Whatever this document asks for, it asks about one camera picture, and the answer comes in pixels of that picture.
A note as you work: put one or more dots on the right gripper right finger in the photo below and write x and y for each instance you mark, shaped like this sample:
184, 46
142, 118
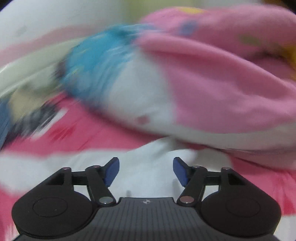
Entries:
194, 179

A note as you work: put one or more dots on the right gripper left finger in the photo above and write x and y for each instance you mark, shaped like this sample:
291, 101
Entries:
96, 178

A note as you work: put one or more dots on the white shirt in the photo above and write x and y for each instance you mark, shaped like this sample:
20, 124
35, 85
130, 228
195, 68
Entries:
144, 172

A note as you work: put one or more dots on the pink floral bed sheet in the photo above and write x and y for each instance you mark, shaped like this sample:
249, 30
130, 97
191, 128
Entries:
75, 129

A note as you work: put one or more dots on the pink patterned quilt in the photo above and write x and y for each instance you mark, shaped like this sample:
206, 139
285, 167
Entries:
223, 78

